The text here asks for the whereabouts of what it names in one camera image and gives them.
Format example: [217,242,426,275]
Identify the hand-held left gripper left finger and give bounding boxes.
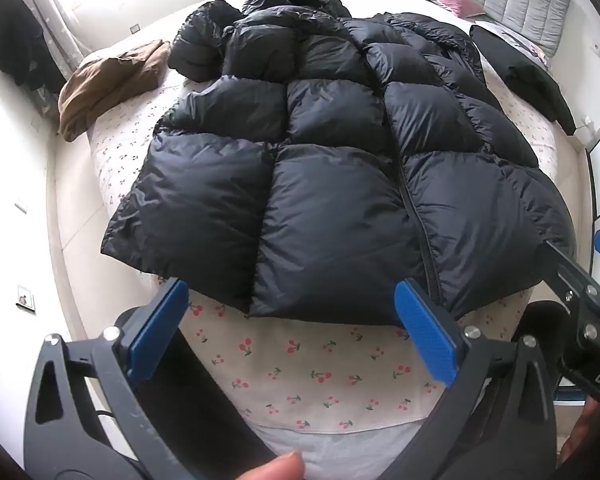
[22,277,191,480]

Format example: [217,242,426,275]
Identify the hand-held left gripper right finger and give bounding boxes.
[380,278,564,480]

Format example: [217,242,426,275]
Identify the black puffer jacket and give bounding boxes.
[100,0,576,328]

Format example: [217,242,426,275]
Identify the dark hanging clothes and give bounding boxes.
[0,0,66,95]

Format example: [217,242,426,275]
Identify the person's right hand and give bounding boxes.
[559,400,600,467]

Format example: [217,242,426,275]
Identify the person's left hand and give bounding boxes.
[237,451,306,480]

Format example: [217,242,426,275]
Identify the black folded garment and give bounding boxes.
[470,24,579,137]

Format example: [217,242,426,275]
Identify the brown garment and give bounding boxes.
[57,39,172,143]

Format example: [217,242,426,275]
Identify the white patterned curtain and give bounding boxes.
[10,0,92,111]

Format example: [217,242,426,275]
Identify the silver wall plate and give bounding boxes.
[16,285,36,314]

